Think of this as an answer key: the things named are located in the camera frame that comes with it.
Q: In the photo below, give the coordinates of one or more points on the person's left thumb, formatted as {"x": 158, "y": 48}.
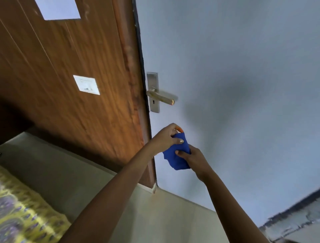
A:
{"x": 178, "y": 141}

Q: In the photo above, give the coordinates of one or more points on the person's left hand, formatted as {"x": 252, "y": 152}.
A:
{"x": 162, "y": 140}

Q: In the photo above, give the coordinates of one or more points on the yellow patterned bedsheet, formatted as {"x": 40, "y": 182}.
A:
{"x": 22, "y": 215}

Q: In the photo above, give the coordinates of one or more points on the small white sticker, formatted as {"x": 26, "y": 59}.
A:
{"x": 86, "y": 85}

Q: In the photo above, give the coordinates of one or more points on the white paper sheet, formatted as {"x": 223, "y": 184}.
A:
{"x": 58, "y": 8}

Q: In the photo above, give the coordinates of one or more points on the person's right thumb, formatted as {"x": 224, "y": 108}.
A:
{"x": 182, "y": 153}

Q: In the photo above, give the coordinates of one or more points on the person's right forearm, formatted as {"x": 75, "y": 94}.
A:
{"x": 230, "y": 210}

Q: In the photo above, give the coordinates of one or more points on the person's right hand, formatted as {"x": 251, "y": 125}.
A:
{"x": 197, "y": 161}

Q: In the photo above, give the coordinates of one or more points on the brown wooden door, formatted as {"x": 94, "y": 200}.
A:
{"x": 75, "y": 62}

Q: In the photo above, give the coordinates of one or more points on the person's left forearm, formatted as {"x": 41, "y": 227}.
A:
{"x": 112, "y": 195}

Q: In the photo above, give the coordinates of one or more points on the blue cloth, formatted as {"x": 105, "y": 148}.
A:
{"x": 176, "y": 160}

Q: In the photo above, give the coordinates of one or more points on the grey door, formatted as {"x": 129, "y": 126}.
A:
{"x": 225, "y": 87}

